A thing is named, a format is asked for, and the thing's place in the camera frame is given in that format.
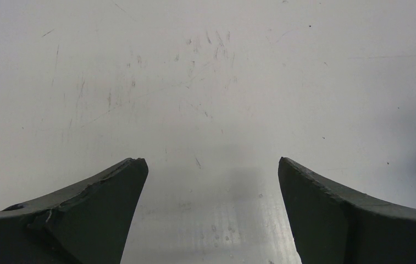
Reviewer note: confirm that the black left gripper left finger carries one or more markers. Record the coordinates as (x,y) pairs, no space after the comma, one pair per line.
(86,222)

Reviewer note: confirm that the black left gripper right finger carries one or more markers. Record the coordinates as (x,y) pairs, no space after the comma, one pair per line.
(332,223)

